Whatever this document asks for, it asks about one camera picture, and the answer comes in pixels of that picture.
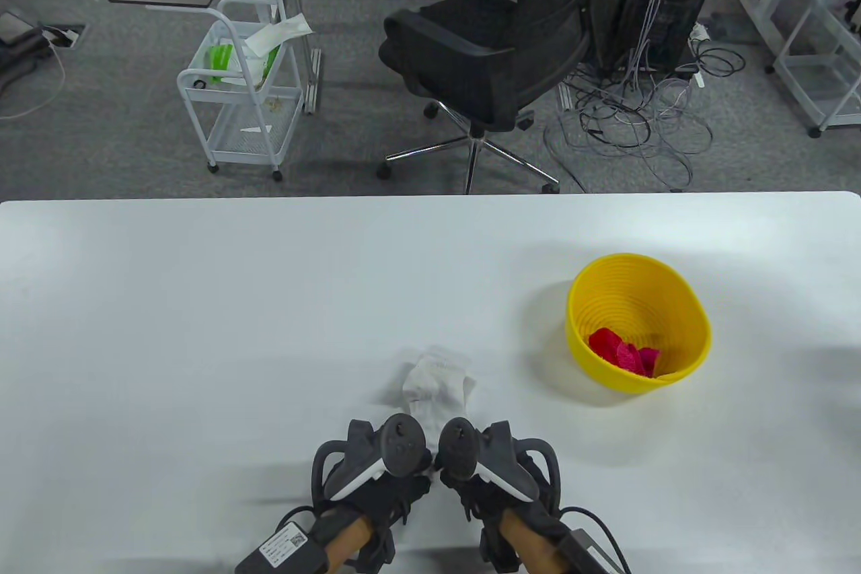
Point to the white green wipes pack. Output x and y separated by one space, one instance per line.
259 69

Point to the person's left forearm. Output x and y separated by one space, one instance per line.
346 540

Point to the person's left hand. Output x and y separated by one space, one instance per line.
393 496

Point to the green plastic packet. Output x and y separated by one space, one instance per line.
220 59

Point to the yellow woven basket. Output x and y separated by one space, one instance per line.
639 291

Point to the white paper towel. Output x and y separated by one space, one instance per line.
276 34

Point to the silver metal stand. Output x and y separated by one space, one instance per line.
314 79

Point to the person's right hand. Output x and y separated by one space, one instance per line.
491 500

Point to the person's right forearm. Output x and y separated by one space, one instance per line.
531 544

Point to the white power strip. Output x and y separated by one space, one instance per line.
699 32

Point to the white metal rack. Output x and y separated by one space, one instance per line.
820 79

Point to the white desk leg frame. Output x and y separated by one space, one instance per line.
760 12

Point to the floor power socket box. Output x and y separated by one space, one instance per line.
64 36

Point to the black mesh office chair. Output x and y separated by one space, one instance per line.
471 56

